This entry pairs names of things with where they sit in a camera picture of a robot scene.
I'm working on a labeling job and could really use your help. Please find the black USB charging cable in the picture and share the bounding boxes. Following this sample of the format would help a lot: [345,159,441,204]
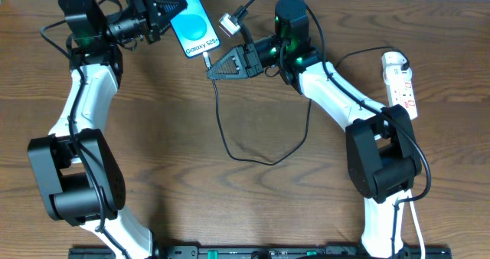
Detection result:
[201,47,410,166]

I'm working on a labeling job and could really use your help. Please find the blue Galaxy smartphone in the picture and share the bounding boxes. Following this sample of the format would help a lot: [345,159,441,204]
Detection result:
[171,0,221,58]

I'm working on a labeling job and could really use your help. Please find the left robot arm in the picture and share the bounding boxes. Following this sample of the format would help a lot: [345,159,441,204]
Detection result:
[27,0,188,258]

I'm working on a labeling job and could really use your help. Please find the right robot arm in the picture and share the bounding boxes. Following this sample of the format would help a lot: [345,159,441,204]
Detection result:
[207,0,430,258]

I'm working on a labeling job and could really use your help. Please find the white charger plug adapter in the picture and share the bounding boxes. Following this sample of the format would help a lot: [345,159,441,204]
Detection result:
[381,51,410,70]

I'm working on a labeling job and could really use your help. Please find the white power strip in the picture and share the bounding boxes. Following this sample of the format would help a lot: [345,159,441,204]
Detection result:
[383,65,418,120]

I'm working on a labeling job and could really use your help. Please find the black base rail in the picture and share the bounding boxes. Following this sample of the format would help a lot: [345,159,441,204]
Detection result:
[67,244,452,259]

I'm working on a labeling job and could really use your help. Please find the white power strip cord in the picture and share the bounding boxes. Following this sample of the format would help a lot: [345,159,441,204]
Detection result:
[407,189,426,259]

